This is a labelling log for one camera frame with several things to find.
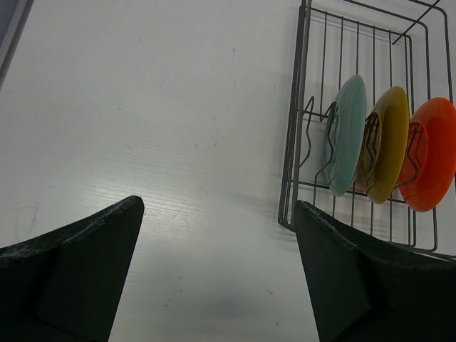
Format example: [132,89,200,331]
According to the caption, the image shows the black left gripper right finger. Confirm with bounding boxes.
[294,201,455,341]

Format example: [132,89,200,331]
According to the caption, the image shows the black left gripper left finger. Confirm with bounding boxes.
[1,195,144,341]

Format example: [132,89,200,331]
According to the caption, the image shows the yellow brown patterned plate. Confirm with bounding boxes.
[357,86,410,204]

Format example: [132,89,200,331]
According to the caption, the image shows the orange plastic plate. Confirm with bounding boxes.
[398,97,455,212]

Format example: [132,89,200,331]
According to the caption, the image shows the light green glass plate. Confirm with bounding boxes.
[322,75,367,197]

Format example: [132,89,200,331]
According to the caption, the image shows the grey wire dish rack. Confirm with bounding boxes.
[278,1,455,261]

